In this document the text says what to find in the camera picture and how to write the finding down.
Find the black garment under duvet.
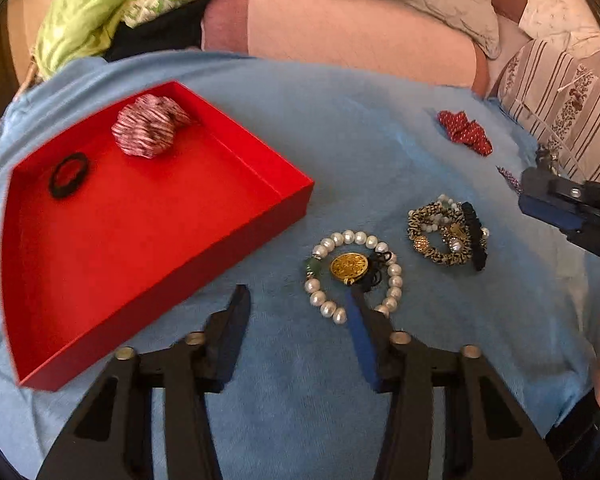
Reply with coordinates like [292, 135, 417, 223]
[102, 0, 212, 62]

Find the small red striped hair clip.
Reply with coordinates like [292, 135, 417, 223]
[496, 166, 522, 195]

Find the red white checked scrunchie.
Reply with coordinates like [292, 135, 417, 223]
[111, 94, 190, 158]

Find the large pearl bracelet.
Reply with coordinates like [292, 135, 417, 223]
[302, 228, 404, 325]

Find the pink bed sheet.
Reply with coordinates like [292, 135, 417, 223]
[202, 0, 490, 96]

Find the black beaded bracelet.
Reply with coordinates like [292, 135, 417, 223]
[460, 200, 489, 272]

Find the red dotted scrunchie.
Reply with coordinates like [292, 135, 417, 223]
[437, 110, 493, 157]

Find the light blue blanket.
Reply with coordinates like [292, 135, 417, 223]
[0, 51, 600, 479]

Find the striped floral pillow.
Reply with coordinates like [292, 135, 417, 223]
[498, 40, 600, 183]

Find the black spiral hair tie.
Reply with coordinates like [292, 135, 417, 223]
[48, 152, 92, 201]

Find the red shallow tray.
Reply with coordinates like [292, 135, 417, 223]
[0, 81, 314, 391]

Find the gold black chain bracelet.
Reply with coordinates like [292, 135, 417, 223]
[405, 200, 481, 267]

